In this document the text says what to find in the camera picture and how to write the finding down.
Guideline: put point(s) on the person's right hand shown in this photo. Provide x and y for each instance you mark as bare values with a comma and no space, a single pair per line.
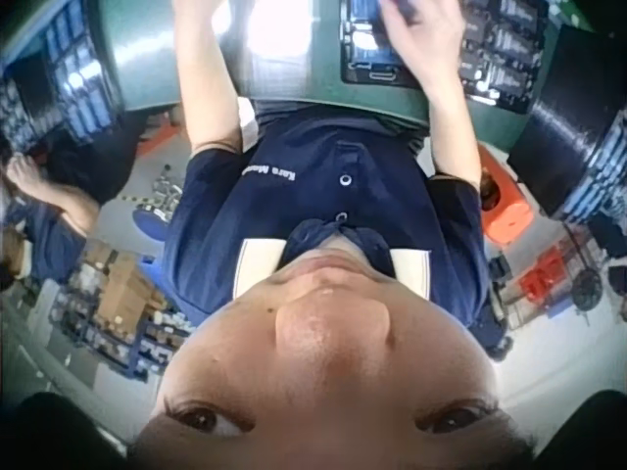
431,39

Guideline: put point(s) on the black tray with blue modules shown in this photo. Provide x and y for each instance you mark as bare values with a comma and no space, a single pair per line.
365,54

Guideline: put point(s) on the black tray with dark parts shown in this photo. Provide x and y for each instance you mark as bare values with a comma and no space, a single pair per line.
504,49

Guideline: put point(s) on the stack of black trays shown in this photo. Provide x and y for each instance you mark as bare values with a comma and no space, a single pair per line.
573,122

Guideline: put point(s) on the orange plastic stool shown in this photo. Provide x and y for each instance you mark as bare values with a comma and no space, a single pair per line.
507,210

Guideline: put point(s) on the red plastic crate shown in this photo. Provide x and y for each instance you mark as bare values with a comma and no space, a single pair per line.
544,276

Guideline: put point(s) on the blue round stool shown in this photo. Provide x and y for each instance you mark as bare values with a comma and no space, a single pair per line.
152,222

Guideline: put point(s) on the black round fan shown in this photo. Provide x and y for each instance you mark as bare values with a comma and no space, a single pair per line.
587,289

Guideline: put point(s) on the shelf with cardboard boxes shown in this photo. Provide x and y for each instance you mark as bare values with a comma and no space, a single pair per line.
122,298

